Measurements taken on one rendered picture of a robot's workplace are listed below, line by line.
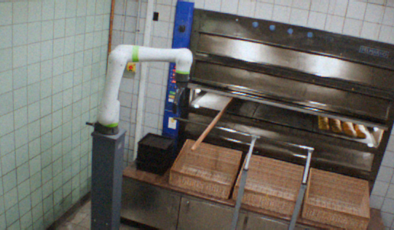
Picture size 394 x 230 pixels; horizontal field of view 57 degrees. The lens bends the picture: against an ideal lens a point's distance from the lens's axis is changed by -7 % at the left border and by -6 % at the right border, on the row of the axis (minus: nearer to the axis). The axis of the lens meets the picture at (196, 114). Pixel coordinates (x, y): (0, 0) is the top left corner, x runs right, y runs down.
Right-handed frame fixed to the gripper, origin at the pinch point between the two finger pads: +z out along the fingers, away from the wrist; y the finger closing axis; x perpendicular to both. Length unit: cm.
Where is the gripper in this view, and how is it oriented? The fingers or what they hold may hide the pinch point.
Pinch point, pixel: (178, 109)
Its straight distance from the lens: 261.9
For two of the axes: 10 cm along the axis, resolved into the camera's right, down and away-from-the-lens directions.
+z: -1.3, 9.4, 3.0
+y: -2.5, 2.7, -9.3
